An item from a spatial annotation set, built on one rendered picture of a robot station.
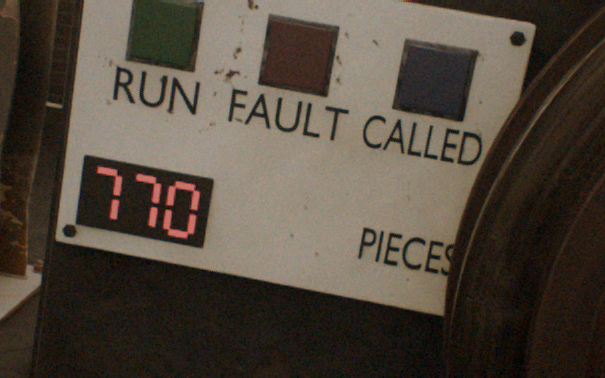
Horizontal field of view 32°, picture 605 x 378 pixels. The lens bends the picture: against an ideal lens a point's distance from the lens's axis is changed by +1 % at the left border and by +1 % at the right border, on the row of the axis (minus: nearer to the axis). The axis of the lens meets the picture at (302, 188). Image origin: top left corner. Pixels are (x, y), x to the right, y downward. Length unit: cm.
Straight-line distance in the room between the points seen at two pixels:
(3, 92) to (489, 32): 272
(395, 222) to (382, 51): 10
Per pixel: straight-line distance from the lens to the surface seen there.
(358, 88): 62
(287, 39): 62
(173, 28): 63
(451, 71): 62
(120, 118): 65
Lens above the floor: 126
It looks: 13 degrees down
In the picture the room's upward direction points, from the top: 10 degrees clockwise
